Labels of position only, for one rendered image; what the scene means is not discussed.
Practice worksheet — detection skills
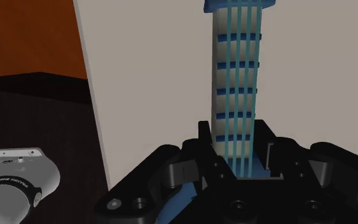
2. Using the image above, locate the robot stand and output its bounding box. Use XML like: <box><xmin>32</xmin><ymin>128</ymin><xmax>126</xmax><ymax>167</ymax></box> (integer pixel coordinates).
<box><xmin>0</xmin><ymin>71</ymin><xmax>110</xmax><ymax>224</ymax></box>

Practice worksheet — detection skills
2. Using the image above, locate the blue guitar with white neck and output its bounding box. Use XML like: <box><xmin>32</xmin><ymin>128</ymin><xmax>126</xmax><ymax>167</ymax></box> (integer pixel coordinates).
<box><xmin>155</xmin><ymin>0</ymin><xmax>277</xmax><ymax>224</ymax></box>

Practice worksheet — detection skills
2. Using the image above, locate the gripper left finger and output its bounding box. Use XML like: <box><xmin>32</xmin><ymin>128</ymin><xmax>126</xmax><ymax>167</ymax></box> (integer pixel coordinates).
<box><xmin>94</xmin><ymin>120</ymin><xmax>239</xmax><ymax>224</ymax></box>

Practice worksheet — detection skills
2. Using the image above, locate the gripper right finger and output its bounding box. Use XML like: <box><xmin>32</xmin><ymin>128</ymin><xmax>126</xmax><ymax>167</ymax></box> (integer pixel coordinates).
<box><xmin>253</xmin><ymin>118</ymin><xmax>358</xmax><ymax>224</ymax></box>

